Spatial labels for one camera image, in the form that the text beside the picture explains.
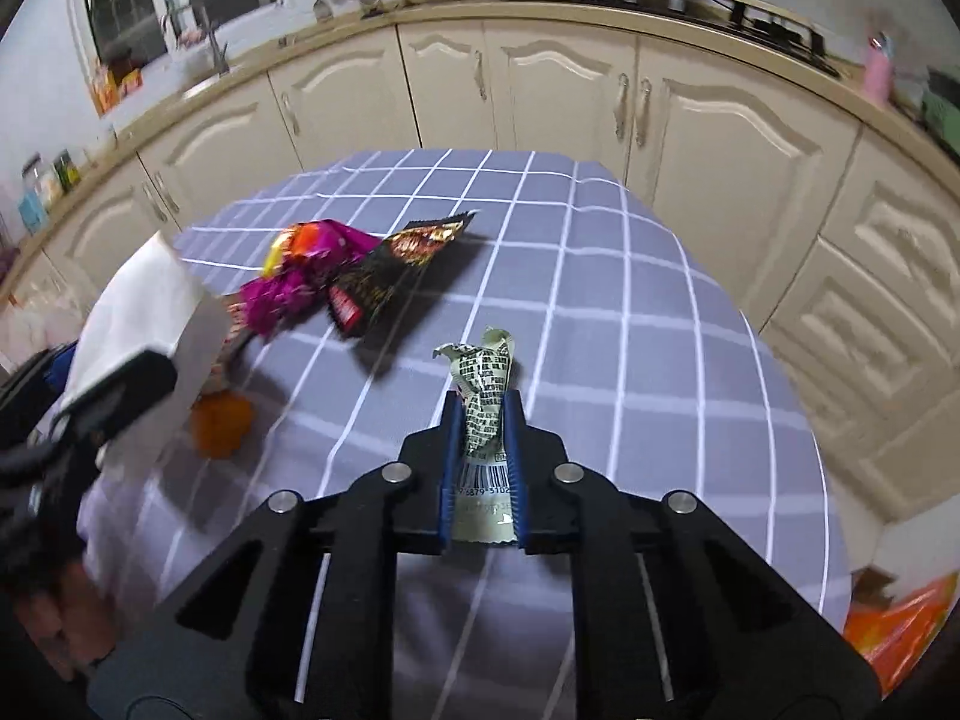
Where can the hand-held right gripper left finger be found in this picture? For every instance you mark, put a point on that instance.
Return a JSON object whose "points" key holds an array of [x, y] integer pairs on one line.
{"points": [[450, 465]]}

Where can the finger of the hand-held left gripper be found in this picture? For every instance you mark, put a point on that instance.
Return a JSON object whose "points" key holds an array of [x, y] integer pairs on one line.
{"points": [[45, 382], [135, 382]]}

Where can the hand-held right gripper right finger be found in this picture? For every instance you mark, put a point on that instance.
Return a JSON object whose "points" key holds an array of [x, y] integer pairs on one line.
{"points": [[516, 465]]}

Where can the white paper bag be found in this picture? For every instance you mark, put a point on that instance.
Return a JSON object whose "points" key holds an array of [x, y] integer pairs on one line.
{"points": [[142, 307]]}

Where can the green white printed wrapper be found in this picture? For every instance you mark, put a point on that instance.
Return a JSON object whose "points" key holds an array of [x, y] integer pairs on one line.
{"points": [[484, 390]]}

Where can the person's left hand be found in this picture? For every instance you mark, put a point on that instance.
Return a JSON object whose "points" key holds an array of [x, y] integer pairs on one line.
{"points": [[75, 615]]}

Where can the orange snack bag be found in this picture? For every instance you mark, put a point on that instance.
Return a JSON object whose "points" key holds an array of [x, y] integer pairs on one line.
{"points": [[221, 424]]}

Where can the blue checked tablecloth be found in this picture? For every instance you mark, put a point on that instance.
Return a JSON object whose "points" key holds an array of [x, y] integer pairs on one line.
{"points": [[637, 352]]}

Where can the small blue box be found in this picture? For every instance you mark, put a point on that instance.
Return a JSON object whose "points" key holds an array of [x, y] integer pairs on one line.
{"points": [[34, 211]]}

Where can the purple candy wrapper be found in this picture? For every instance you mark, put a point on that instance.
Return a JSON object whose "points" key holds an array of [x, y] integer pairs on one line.
{"points": [[300, 277]]}

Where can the dark brown snack wrapper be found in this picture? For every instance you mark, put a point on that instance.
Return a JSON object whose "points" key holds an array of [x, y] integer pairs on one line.
{"points": [[390, 270]]}

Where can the small green jar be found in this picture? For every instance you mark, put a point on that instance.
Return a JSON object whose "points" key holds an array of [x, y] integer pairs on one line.
{"points": [[67, 169]]}

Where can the orange yellow packet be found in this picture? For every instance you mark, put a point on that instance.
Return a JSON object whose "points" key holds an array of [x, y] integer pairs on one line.
{"points": [[105, 90]]}

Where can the small orange packet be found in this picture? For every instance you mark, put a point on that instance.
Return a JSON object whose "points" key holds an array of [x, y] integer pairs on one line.
{"points": [[129, 79]]}

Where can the steel faucet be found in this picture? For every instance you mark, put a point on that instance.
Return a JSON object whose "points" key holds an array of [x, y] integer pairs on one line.
{"points": [[217, 52]]}

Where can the cream drawer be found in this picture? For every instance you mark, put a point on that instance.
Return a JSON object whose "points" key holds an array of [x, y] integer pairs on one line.
{"points": [[900, 232], [847, 345]]}

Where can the cream base cabinet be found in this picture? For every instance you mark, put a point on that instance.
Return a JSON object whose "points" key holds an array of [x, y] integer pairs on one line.
{"points": [[712, 165]]}

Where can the orange plastic bag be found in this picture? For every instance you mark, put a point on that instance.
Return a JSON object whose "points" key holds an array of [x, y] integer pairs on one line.
{"points": [[900, 630]]}

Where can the black gas hob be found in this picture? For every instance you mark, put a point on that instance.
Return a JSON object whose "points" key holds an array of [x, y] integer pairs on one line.
{"points": [[750, 15]]}

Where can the pink utensil holder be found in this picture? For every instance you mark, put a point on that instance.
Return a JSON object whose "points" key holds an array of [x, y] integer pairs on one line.
{"points": [[877, 79]]}

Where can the green electric cooker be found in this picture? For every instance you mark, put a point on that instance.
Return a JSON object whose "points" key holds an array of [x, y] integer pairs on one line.
{"points": [[941, 109]]}

